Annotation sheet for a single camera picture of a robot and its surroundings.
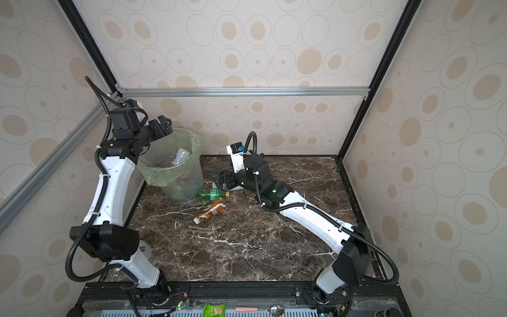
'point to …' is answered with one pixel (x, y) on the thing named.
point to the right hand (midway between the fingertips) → (228, 165)
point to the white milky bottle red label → (181, 155)
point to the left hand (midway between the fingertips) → (168, 120)
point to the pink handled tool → (241, 309)
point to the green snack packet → (214, 310)
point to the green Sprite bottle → (207, 195)
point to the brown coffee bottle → (217, 206)
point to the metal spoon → (276, 310)
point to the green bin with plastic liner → (181, 182)
